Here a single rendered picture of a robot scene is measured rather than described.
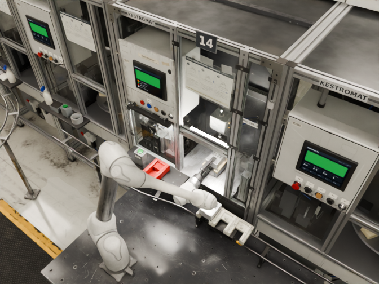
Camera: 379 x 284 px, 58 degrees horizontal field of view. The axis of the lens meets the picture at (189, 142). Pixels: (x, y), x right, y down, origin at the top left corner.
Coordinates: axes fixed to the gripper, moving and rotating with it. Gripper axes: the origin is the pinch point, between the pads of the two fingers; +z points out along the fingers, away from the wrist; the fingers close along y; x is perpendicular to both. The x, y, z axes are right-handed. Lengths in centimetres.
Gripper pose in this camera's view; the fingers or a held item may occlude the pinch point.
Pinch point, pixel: (212, 162)
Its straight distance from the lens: 244.6
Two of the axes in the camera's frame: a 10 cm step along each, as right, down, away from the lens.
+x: -8.1, -4.3, 4.1
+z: 5.9, -5.8, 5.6
